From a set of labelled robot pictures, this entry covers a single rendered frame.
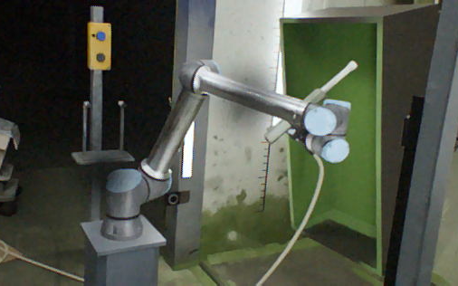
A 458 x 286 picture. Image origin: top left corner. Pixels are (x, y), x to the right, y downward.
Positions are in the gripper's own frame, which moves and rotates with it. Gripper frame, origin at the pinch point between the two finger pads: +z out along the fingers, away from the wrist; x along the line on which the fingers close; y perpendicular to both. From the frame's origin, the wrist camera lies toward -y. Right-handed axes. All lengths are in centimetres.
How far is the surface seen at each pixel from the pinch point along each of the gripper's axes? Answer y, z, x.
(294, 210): 66, 53, -22
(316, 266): 127, 81, -35
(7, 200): -30, 191, -178
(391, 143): 36.3, -4.9, 26.9
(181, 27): -49, 100, 4
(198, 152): 15, 94, -40
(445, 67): -36, -102, 12
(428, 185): -20, -104, -5
